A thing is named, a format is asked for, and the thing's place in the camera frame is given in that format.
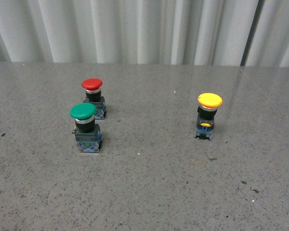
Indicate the yellow mushroom push button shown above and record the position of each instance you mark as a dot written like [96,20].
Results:
[208,106]

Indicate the red mushroom push button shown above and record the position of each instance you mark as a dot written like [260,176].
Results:
[93,92]

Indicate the green mushroom push button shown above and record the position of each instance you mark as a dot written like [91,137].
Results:
[87,133]

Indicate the white pleated curtain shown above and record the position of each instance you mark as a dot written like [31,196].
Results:
[199,32]

